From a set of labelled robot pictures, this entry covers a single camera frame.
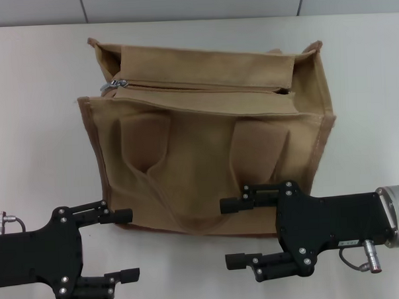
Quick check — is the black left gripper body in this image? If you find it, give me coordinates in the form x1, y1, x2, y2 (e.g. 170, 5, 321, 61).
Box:
0, 204, 86, 298

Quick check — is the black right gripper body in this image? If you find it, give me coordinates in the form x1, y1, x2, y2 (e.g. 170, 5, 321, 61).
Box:
273, 176, 396, 279

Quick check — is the khaki fabric food bag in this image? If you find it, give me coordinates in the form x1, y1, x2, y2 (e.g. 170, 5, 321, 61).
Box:
70, 26, 343, 243

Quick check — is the left gripper cable with connectors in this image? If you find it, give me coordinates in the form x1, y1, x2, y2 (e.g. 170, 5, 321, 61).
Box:
0, 212, 27, 235

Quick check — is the gripper cable with connectors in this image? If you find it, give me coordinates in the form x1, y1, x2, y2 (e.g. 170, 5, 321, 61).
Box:
0, 212, 27, 235
337, 239, 384, 277

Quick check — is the right gripper cable with connectors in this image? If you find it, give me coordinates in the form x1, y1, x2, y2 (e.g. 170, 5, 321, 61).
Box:
337, 239, 384, 277

